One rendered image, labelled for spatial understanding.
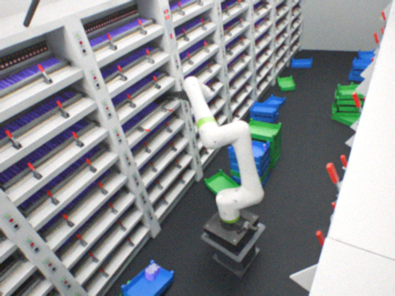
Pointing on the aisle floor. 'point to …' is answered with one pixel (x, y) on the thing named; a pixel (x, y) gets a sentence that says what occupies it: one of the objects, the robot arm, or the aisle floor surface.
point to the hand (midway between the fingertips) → (166, 96)
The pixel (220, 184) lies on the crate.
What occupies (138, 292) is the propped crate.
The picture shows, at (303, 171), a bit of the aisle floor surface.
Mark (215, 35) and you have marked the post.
